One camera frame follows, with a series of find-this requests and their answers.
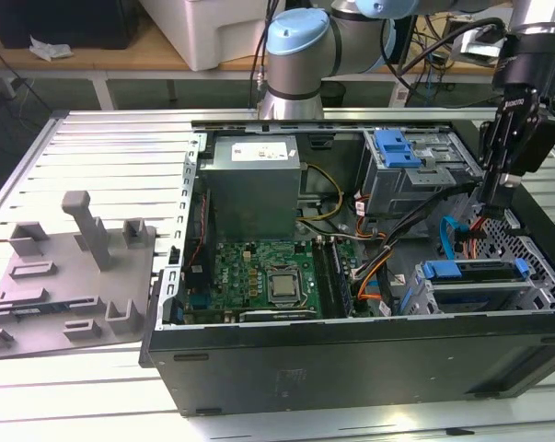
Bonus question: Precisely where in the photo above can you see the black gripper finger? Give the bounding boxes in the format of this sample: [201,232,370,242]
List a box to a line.
[491,103,555,208]
[477,117,509,207]

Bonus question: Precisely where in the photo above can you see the crumpled white paper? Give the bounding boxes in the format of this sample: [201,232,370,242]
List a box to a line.
[28,37,75,62]

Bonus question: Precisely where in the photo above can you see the grey parts rack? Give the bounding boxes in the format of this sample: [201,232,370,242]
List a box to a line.
[0,191,161,361]

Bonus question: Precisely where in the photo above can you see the black graphics card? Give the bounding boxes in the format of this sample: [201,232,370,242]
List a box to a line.
[237,308,319,325]

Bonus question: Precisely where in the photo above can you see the silver CPU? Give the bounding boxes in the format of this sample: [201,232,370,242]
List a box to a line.
[269,274,297,299]

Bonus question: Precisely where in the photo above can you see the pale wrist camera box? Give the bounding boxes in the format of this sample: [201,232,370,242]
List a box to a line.
[458,27,508,59]

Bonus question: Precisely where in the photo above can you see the silver disk bay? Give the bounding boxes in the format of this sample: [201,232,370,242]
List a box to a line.
[399,257,555,317]

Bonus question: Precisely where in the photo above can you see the hard disk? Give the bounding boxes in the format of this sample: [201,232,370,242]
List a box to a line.
[399,258,532,317]

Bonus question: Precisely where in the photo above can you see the silver power supply unit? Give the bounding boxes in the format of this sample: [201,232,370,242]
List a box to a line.
[197,135,302,241]

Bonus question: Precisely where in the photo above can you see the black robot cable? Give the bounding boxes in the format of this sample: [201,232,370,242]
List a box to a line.
[251,0,278,93]

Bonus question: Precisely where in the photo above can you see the silver drive cage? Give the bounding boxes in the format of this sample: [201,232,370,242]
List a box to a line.
[355,129,485,217]

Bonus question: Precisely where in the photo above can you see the RAM stick with blue label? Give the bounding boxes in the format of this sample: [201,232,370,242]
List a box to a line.
[330,238,355,319]

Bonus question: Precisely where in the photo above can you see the black waste bin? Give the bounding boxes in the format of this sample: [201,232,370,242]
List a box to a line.
[321,81,347,108]

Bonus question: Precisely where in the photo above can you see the black case fan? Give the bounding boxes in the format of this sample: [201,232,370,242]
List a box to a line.
[184,188,216,298]

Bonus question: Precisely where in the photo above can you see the black PC case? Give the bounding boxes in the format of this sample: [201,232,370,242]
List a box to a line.
[138,118,555,418]

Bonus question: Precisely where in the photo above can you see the green motherboard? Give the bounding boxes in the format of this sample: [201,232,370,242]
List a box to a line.
[184,237,382,323]

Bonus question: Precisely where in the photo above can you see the blue plastic drive latch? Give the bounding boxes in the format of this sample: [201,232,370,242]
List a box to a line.
[374,130,421,170]

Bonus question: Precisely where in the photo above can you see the large black box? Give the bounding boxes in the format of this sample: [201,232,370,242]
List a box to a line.
[0,0,140,51]

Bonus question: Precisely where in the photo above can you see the blue data wire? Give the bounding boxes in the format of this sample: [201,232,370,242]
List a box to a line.
[437,215,467,262]

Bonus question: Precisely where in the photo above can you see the black wire bundle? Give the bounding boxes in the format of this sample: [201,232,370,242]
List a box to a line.
[350,181,483,280]

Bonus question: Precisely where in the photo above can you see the large white box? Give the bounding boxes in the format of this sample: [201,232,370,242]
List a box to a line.
[141,0,278,73]

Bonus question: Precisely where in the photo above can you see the orange wire bundle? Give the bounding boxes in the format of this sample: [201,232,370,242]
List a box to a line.
[353,273,385,304]

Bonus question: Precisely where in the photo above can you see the yellow black wires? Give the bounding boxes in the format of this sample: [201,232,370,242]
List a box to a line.
[298,163,345,226]

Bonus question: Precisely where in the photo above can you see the CPU socket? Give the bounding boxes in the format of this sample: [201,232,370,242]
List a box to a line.
[263,265,305,308]

